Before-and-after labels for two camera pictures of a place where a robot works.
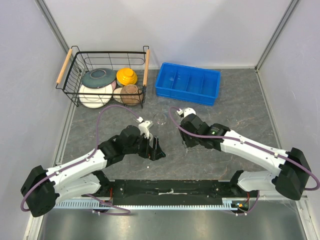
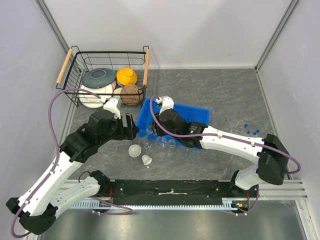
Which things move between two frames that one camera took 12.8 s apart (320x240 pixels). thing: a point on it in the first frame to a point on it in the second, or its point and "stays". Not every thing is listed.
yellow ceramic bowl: (126, 76) stays
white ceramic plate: (95, 97) stays
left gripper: (152, 153) to (129, 132)
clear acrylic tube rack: (187, 149) to (243, 131)
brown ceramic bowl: (131, 95) stays
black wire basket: (101, 78) stays
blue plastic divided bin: (188, 83) to (150, 108)
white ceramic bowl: (117, 94) stays
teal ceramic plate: (99, 77) stays
